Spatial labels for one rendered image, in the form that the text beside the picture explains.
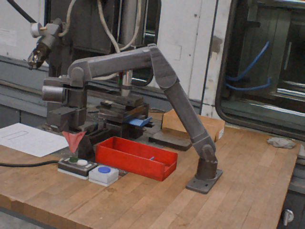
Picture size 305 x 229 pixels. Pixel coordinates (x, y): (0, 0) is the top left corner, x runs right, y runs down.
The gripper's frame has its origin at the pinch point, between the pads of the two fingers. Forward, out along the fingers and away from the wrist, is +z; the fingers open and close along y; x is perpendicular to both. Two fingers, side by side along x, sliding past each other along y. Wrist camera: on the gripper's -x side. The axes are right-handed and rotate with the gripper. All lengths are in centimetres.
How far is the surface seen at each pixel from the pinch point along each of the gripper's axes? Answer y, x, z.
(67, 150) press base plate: -10.7, 12.5, 7.1
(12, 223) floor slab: -91, 74, 99
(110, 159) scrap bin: 8.2, 9.9, 4.2
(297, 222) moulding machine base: 70, 91, 47
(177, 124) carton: 13, 58, 3
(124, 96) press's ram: -1.5, 33.8, -10.7
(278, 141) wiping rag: 54, 76, 5
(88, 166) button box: 6.4, -0.7, 3.7
